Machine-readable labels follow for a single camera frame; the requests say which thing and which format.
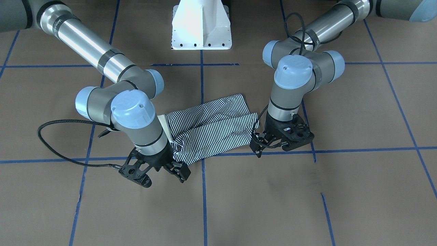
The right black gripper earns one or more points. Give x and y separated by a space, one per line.
161 158

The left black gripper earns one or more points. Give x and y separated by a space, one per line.
272 124

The navy white striped polo shirt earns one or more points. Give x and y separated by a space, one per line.
209 129

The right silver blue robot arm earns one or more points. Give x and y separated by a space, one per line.
125 106

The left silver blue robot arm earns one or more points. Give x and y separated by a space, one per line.
299 69

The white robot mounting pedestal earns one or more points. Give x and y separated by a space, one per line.
201 25

